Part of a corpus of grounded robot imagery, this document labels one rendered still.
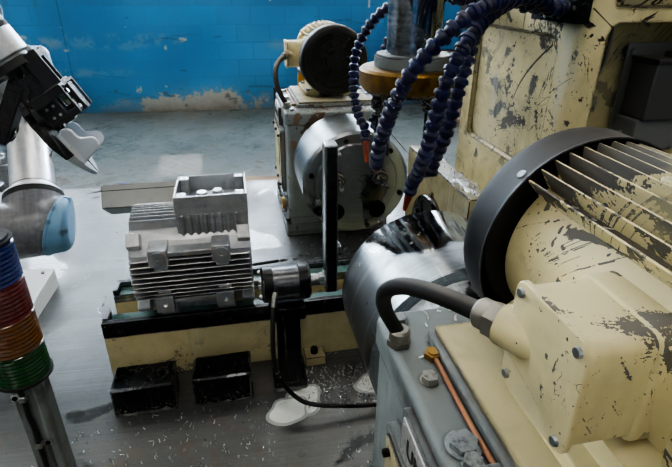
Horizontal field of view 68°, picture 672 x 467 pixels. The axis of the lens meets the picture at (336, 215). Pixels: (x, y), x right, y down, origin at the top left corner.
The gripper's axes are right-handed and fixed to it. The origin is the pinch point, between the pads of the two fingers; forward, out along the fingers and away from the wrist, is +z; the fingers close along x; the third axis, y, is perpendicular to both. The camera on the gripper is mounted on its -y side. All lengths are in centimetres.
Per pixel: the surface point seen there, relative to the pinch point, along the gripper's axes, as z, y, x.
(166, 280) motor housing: 19.0, 4.0, -15.8
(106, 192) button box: 7.6, -5.7, 11.8
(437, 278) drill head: 24, 42, -44
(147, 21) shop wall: -16, -71, 547
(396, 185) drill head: 43, 47, 15
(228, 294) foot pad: 27.1, 10.6, -16.2
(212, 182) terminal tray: 13.3, 16.6, -1.6
